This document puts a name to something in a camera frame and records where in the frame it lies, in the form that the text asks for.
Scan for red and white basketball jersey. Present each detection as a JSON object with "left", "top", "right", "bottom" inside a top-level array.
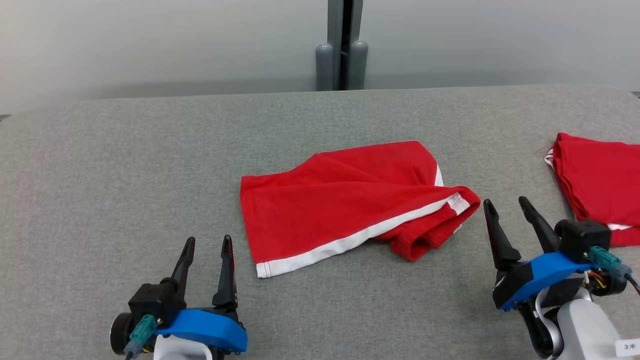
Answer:
[{"left": 544, "top": 132, "right": 640, "bottom": 248}]

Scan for red shorts with white stripe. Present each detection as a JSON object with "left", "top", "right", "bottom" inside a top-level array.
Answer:
[{"left": 240, "top": 140, "right": 482, "bottom": 279}]

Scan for grey metal partition post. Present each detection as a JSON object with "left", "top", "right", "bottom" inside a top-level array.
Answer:
[{"left": 315, "top": 0, "right": 369, "bottom": 92}]

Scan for teal left camera connector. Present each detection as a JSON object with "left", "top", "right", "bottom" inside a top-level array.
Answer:
[{"left": 124, "top": 315, "right": 158, "bottom": 357}]

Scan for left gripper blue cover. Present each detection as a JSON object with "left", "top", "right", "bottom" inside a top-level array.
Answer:
[{"left": 154, "top": 234, "right": 248, "bottom": 354}]

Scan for teal camera connector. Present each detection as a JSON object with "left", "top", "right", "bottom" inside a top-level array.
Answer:
[
  {"left": 124, "top": 315, "right": 158, "bottom": 357},
  {"left": 588, "top": 246, "right": 632, "bottom": 281}
]

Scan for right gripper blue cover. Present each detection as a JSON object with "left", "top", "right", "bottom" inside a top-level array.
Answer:
[{"left": 483, "top": 196, "right": 596, "bottom": 311}]

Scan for teal right camera connector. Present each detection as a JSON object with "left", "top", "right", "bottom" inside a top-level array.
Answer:
[{"left": 588, "top": 246, "right": 632, "bottom": 281}]

